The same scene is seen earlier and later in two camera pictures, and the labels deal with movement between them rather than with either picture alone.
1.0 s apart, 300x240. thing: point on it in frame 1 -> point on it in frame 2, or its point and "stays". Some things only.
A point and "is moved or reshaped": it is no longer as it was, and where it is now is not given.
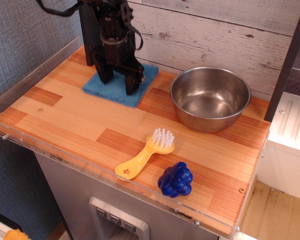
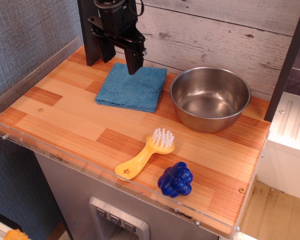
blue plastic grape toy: (176, 180) stays
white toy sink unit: (285, 162) stays
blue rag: (115, 91) is moved or reshaped
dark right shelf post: (290, 60) stays
